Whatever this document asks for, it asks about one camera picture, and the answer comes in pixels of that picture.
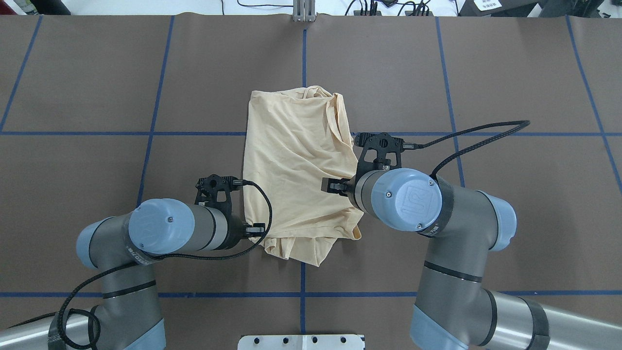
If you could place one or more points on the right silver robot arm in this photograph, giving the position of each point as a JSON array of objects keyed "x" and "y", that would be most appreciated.
[{"x": 451, "y": 310}]

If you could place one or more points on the aluminium frame post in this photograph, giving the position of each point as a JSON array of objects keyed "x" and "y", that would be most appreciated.
[{"x": 304, "y": 11}]

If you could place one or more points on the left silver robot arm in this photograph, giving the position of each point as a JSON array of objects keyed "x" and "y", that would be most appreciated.
[{"x": 119, "y": 308}]

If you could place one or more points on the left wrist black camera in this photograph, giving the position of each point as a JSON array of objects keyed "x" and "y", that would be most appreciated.
[{"x": 215, "y": 191}]

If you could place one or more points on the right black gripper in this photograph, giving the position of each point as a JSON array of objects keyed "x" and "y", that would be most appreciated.
[{"x": 352, "y": 187}]

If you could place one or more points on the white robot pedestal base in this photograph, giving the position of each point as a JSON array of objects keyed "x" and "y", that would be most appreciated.
[{"x": 303, "y": 342}]

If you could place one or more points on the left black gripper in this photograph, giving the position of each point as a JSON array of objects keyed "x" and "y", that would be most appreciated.
[{"x": 236, "y": 230}]

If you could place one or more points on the yellow long-sleeve California shirt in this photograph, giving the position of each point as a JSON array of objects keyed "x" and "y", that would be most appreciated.
[{"x": 294, "y": 139}]

